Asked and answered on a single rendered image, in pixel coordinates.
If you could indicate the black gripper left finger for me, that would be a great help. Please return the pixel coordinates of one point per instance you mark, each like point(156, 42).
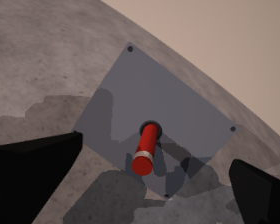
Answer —
point(30, 171)

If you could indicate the grey sloped panel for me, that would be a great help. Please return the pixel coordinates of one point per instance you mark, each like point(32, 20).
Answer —
point(138, 91)

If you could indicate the red peg with grey band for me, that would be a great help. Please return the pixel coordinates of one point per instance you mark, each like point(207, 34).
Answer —
point(142, 163)

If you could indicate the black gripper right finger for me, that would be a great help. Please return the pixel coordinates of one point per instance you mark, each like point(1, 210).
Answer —
point(257, 193)

